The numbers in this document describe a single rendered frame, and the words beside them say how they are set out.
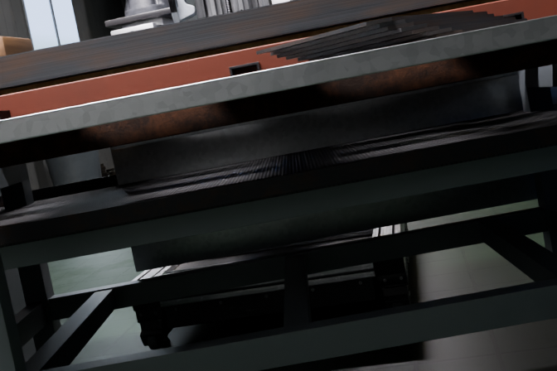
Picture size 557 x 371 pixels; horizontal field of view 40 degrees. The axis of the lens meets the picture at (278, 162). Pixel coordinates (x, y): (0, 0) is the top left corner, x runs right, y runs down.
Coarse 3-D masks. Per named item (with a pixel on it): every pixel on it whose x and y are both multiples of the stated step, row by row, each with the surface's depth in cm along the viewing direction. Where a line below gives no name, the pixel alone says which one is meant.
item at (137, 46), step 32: (320, 0) 133; (352, 0) 133; (384, 0) 133; (416, 0) 132; (448, 0) 132; (128, 32) 134; (160, 32) 134; (192, 32) 134; (224, 32) 133; (256, 32) 133; (288, 32) 133; (0, 64) 135; (32, 64) 134; (64, 64) 134; (96, 64) 134; (128, 64) 135
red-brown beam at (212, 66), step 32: (480, 0) 135; (512, 0) 132; (544, 0) 132; (320, 32) 136; (160, 64) 137; (192, 64) 134; (224, 64) 134; (288, 64) 134; (0, 96) 135; (32, 96) 135; (64, 96) 135; (96, 96) 135
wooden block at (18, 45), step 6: (0, 36) 145; (6, 36) 147; (0, 42) 145; (6, 42) 146; (12, 42) 149; (18, 42) 151; (24, 42) 153; (30, 42) 156; (0, 48) 145; (6, 48) 146; (12, 48) 148; (18, 48) 151; (24, 48) 153; (30, 48) 156; (0, 54) 145; (6, 54) 145; (12, 54) 148
